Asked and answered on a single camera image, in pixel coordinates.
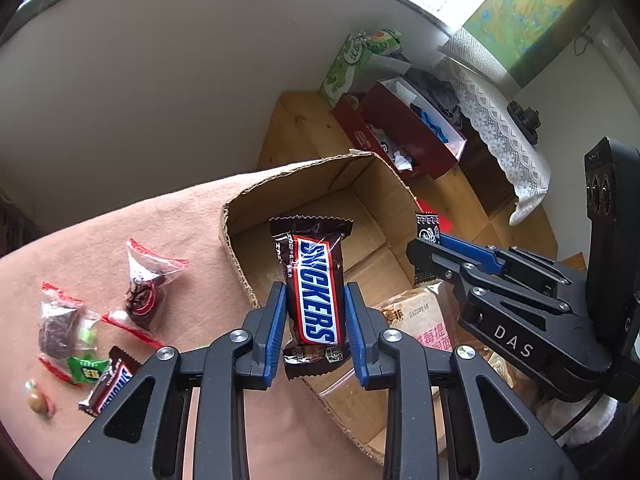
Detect round yellow candy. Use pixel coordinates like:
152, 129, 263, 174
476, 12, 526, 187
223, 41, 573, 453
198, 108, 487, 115
24, 379, 57, 417

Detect white lace cloth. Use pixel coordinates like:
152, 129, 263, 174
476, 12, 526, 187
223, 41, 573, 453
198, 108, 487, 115
437, 27, 552, 227

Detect small brown chocolate bar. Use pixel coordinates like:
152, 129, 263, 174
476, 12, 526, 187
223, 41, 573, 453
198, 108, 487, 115
78, 345, 142, 418

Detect grey crumpled cloth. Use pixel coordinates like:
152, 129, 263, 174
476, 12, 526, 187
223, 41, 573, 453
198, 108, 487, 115
404, 67, 467, 128

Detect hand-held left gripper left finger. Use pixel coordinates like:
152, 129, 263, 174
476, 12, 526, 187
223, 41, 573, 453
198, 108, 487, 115
52, 282, 289, 480

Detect large dark red open box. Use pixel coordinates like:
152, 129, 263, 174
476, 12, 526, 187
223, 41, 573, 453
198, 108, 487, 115
360, 77, 469, 181

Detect green tissue box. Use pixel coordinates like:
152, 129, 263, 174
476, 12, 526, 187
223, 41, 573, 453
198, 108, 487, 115
320, 29, 404, 109

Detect beige pastry packet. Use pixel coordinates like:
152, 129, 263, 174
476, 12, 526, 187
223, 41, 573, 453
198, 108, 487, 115
374, 282, 468, 361

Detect large brown chocolate bar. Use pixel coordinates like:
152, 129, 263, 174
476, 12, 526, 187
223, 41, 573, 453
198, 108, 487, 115
269, 215, 355, 380

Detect dark figurine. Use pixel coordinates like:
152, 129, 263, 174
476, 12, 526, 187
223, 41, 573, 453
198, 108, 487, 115
507, 101, 542, 144

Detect red-edged clear dark cake packet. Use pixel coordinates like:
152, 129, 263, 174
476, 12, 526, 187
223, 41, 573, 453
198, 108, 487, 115
37, 281, 86, 385

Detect cardboard box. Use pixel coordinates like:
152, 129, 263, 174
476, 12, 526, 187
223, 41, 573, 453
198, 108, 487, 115
220, 151, 521, 466

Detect red-edged clear plum packet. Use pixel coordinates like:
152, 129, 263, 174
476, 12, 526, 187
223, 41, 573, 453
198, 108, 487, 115
102, 238, 190, 345

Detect small black patterned snack packet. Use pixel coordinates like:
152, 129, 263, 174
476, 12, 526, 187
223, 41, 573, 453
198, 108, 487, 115
414, 213, 444, 287

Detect blue plastic pieces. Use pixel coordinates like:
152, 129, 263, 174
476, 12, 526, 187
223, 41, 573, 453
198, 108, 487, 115
410, 102, 452, 137

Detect black wall cable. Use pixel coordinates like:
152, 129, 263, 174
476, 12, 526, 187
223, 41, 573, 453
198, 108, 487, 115
573, 24, 594, 57

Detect dark green candy packet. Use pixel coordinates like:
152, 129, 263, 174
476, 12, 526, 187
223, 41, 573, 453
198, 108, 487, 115
67, 354, 110, 387

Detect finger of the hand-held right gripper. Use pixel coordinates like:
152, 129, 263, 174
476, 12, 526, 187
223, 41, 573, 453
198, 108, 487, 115
440, 233, 588, 297
406, 239, 572, 314

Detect small red box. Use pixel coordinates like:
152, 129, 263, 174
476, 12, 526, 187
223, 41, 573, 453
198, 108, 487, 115
332, 93, 401, 162

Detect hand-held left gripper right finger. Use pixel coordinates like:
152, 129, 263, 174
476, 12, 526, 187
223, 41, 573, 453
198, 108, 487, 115
344, 282, 581, 480

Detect green and yellow painting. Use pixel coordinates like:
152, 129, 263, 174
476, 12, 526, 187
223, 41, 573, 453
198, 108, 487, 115
462, 0, 602, 87

